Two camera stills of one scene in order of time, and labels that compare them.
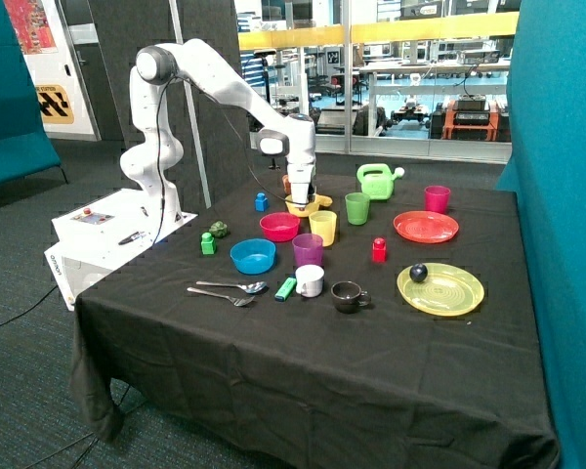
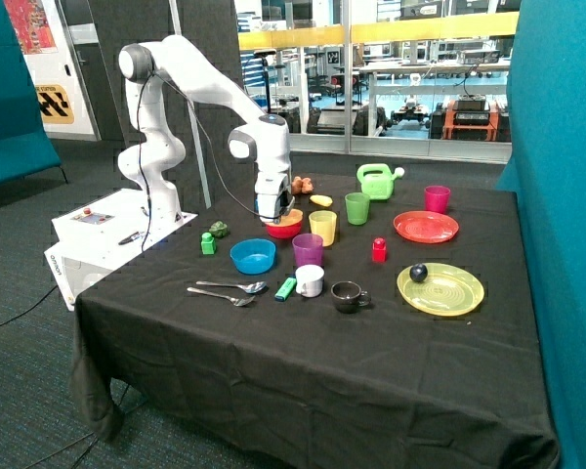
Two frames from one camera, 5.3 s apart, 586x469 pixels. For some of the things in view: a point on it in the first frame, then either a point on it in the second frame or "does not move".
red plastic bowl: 279,227 does not move
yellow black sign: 55,107 does not move
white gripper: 300,176 → 273,193
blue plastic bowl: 253,256 does not move
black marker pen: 132,237 does not move
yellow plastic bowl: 302,209 → 293,216
